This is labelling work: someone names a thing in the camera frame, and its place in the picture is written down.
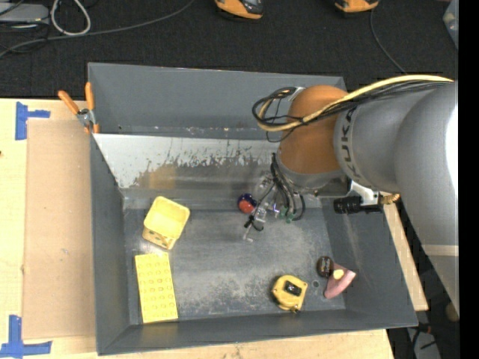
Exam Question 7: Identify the blue and red ball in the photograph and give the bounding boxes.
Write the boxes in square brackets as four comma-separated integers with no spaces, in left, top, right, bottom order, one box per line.
[236,192,259,215]

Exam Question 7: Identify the yellow tape measure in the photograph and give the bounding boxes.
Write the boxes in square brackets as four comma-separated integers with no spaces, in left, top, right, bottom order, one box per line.
[270,274,309,314]

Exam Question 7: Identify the yellow square cup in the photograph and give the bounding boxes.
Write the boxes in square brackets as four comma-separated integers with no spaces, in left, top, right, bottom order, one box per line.
[141,195,192,251]

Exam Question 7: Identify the brown cardboard board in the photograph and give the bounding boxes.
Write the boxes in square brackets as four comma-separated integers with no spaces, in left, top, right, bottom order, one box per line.
[21,117,99,340]

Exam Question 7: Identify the grey metal bin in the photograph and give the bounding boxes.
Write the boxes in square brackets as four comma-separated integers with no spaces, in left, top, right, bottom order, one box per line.
[86,62,420,356]

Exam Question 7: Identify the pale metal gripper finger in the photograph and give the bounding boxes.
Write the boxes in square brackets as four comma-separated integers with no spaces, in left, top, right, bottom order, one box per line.
[243,206,269,229]
[242,219,264,244]

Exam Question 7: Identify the yellow studded flat plate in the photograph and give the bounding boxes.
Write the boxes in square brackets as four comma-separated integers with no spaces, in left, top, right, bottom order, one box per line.
[134,252,180,325]

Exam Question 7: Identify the pink wedge with yellow spot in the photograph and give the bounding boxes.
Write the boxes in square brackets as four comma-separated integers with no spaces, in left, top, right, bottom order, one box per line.
[323,263,358,300]

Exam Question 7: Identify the dark brown round object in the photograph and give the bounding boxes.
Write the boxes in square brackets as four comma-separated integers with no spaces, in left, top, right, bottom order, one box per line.
[315,255,335,278]

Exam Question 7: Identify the black cylinder on white bracket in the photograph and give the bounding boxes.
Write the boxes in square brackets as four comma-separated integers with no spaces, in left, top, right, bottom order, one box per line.
[332,180,401,215]

